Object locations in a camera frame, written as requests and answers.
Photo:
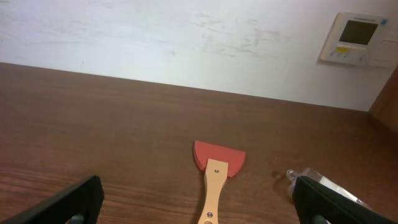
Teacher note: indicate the orange scraper wooden handle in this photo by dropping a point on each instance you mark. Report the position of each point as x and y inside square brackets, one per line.
[218, 163]

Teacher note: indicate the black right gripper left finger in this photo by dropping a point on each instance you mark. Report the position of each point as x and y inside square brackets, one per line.
[80, 203]

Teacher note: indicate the white wall control panel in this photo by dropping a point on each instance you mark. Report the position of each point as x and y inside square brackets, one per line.
[359, 39]

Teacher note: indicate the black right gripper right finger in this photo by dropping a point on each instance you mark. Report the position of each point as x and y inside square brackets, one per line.
[316, 203]

